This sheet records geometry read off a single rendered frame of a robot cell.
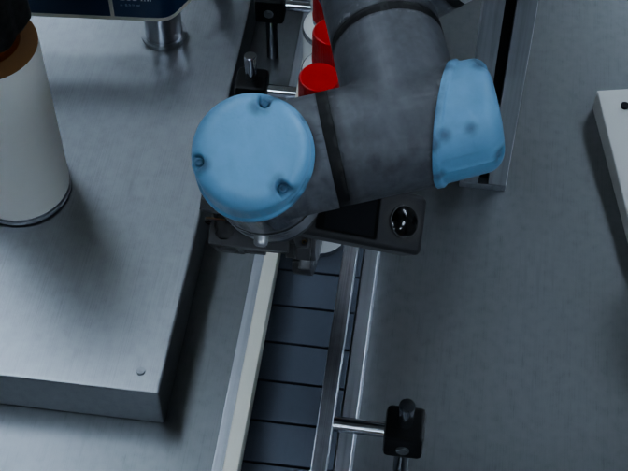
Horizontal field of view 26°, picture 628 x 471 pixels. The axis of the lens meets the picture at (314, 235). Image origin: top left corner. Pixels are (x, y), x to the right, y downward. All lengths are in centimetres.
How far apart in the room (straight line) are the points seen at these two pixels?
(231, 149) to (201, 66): 56
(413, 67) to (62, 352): 46
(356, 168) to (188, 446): 41
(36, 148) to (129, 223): 12
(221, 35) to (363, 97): 57
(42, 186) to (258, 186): 45
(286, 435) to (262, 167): 36
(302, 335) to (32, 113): 30
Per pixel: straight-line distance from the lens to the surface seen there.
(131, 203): 126
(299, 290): 119
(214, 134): 82
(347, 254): 112
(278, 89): 131
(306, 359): 116
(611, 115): 139
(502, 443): 118
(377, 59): 87
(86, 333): 119
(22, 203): 124
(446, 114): 84
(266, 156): 82
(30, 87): 115
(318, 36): 111
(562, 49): 148
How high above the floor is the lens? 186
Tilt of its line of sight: 53 degrees down
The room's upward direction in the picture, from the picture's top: straight up
